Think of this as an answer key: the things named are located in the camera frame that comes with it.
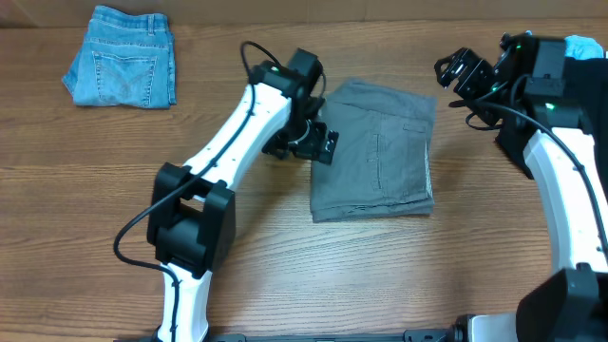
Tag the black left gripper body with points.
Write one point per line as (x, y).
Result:
(304, 139)

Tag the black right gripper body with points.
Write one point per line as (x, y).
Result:
(474, 82)

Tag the grey shorts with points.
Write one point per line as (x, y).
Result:
(381, 163)

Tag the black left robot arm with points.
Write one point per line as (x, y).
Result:
(193, 224)

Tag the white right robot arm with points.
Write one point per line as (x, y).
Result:
(571, 304)

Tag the light blue garment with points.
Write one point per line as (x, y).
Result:
(582, 48)

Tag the black t-shirt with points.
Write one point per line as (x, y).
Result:
(579, 102)

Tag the folded blue jeans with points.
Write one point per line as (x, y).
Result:
(124, 60)

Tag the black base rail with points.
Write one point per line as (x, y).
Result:
(323, 337)

